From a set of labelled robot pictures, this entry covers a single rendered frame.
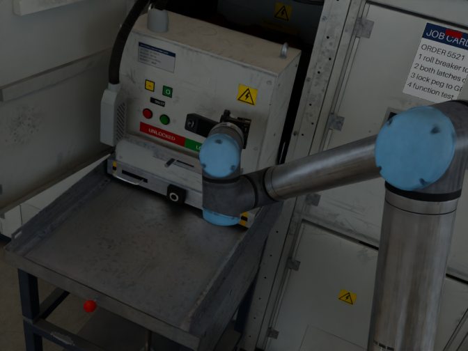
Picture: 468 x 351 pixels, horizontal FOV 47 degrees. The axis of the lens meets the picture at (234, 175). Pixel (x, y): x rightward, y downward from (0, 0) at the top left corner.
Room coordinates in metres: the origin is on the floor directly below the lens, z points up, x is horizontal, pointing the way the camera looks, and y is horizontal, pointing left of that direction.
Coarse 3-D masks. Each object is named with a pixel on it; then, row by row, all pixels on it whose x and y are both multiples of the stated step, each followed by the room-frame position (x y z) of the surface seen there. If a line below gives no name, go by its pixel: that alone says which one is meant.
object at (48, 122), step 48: (0, 0) 1.30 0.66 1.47; (48, 0) 1.40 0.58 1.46; (96, 0) 1.61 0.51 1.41; (0, 48) 1.29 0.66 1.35; (48, 48) 1.43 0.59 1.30; (96, 48) 1.61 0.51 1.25; (0, 96) 1.27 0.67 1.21; (48, 96) 1.42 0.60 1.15; (96, 96) 1.61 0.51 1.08; (0, 144) 1.26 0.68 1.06; (48, 144) 1.42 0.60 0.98; (96, 144) 1.61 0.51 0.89; (0, 192) 1.22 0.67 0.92
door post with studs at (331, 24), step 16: (336, 0) 1.54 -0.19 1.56; (336, 16) 1.53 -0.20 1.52; (320, 32) 1.55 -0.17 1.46; (336, 32) 1.53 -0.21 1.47; (320, 48) 1.54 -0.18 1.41; (320, 64) 1.54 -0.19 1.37; (320, 80) 1.53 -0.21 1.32; (304, 96) 1.55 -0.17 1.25; (320, 96) 1.53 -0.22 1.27; (304, 112) 1.54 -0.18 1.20; (304, 128) 1.54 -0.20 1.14; (304, 144) 1.53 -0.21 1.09; (288, 160) 1.55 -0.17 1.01; (288, 208) 1.53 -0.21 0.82; (272, 256) 1.53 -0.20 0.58; (272, 272) 1.53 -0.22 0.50; (256, 320) 1.53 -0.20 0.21; (256, 336) 1.53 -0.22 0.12
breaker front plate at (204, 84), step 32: (128, 64) 1.48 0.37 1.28; (192, 64) 1.42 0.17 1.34; (224, 64) 1.39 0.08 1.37; (128, 96) 1.47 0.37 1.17; (160, 96) 1.44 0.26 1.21; (192, 96) 1.41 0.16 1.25; (224, 96) 1.39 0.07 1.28; (256, 96) 1.36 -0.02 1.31; (128, 128) 1.47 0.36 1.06; (160, 128) 1.44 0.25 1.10; (256, 128) 1.35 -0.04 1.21; (128, 160) 1.47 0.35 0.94; (160, 160) 1.44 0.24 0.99; (256, 160) 1.35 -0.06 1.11
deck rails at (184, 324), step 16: (96, 176) 1.44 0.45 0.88; (112, 176) 1.49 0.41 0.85; (64, 192) 1.28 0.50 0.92; (80, 192) 1.35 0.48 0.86; (96, 192) 1.38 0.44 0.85; (48, 208) 1.20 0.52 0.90; (64, 208) 1.27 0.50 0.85; (32, 224) 1.14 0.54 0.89; (48, 224) 1.19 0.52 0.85; (256, 224) 1.35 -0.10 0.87; (16, 240) 1.07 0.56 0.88; (32, 240) 1.12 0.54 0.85; (240, 240) 1.21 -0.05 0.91; (224, 272) 1.10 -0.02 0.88; (208, 288) 1.06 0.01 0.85; (192, 304) 0.99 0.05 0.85; (208, 304) 1.00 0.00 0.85; (192, 320) 0.90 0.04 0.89
